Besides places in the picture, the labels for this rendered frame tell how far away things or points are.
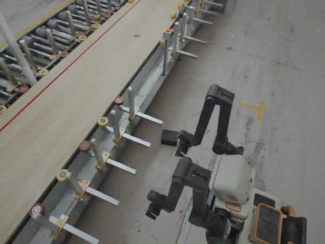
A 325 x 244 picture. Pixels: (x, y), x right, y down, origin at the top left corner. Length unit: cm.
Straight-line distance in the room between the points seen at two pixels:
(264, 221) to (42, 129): 169
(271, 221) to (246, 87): 242
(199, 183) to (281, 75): 352
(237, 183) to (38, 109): 162
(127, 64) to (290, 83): 272
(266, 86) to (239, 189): 288
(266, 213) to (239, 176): 58
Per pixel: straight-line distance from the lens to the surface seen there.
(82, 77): 224
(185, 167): 83
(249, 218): 173
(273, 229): 167
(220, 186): 114
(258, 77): 398
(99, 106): 196
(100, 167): 174
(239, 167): 116
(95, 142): 148
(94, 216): 249
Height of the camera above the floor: 236
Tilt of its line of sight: 53 degrees down
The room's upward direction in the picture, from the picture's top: 6 degrees clockwise
